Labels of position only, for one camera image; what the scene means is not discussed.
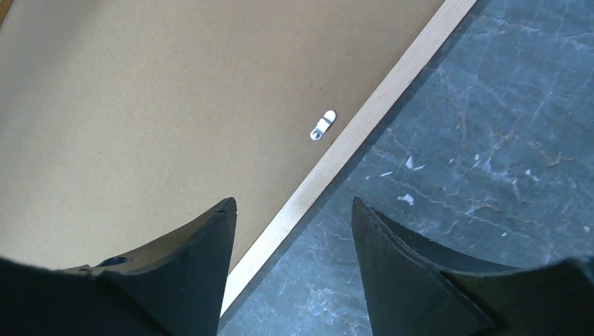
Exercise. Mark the small metal turn clip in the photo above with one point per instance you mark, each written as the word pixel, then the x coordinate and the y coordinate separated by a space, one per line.
pixel 323 124

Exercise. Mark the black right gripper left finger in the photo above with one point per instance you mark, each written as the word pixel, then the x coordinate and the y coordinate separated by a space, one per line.
pixel 173 285

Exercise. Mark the wooden picture frame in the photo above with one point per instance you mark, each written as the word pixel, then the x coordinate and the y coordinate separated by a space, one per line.
pixel 415 58

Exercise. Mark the brown backing board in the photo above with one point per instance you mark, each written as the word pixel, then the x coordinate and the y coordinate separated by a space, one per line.
pixel 124 120

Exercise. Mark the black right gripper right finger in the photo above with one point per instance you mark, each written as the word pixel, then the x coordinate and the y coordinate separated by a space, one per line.
pixel 416 286

